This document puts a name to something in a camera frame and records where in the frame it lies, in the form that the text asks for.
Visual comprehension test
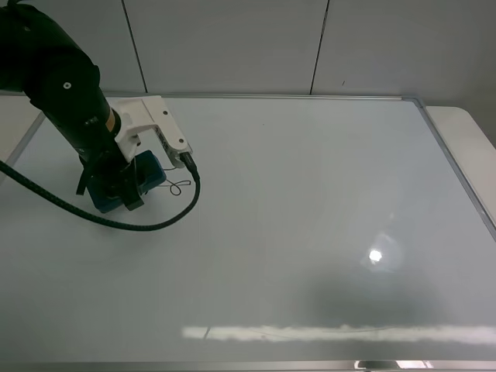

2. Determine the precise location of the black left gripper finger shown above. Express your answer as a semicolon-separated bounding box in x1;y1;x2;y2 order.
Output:
76;158;101;195
122;184;144;211

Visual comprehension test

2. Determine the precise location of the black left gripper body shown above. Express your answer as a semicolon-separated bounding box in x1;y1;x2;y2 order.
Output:
80;142;138;198

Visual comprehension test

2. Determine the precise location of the teal whiteboard eraser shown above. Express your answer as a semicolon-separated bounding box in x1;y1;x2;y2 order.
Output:
87;150;167;213

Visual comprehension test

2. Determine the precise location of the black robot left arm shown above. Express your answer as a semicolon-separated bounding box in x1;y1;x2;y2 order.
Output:
1;1;139;202

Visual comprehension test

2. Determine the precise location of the black braided cable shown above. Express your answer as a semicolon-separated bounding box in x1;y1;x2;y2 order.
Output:
0;152;202;233

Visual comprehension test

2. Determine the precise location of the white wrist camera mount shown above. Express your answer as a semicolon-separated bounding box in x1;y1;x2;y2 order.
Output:
111;95;192;168

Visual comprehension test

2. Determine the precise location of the white whiteboard with aluminium frame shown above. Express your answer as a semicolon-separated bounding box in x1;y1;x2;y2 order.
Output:
1;97;495;371

